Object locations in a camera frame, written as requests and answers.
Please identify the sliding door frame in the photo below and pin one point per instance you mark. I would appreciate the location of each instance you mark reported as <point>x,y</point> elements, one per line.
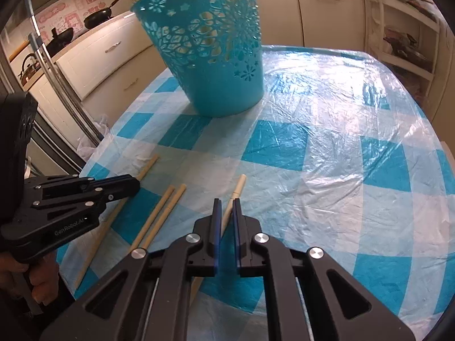
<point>67,120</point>

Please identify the white trolley rack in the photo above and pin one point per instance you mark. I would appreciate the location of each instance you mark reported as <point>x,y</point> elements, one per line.
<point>426,25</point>

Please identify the white base cabinet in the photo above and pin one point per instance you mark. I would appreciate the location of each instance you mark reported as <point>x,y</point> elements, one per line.
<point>277,14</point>

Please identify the person's left hand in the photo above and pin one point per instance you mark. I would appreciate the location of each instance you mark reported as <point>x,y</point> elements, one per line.
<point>44,280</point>

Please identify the white drawer cabinet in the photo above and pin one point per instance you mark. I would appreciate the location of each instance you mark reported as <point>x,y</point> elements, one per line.
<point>106,60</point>

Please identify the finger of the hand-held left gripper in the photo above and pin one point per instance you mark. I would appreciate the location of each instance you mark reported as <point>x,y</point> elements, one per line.
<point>121,184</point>
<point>78,204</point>

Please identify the metal kettle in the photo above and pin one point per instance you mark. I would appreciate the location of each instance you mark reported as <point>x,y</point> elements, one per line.
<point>30,69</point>

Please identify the dark pot with lid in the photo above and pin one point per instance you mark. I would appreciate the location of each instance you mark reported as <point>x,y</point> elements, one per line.
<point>407,49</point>

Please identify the red paper-cut wall stickers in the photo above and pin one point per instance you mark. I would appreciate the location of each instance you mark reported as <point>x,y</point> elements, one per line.
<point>71,17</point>

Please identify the blue perforated plastic basket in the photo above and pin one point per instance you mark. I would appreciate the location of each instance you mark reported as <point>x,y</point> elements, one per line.
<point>220,88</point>

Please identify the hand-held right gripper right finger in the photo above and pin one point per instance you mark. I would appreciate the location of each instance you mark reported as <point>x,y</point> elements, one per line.
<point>237,245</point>

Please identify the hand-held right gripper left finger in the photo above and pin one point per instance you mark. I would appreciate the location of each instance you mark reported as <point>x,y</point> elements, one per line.
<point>217,241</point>

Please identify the blue checkered tablecloth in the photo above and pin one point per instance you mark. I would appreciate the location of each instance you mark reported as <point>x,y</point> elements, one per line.
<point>320,149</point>

